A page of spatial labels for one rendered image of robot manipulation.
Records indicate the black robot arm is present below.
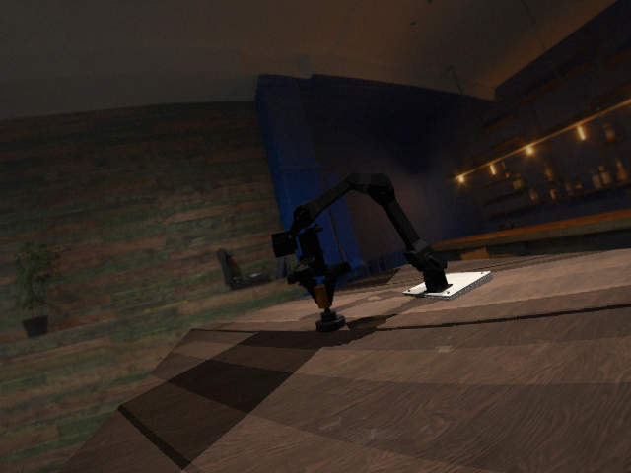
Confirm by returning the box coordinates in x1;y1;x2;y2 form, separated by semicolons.
271;172;453;293

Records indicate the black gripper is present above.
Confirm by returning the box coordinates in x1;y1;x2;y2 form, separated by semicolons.
287;247;352;303

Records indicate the orange cylindrical knob with hole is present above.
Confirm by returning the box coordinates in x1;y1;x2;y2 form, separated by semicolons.
314;285;333;309

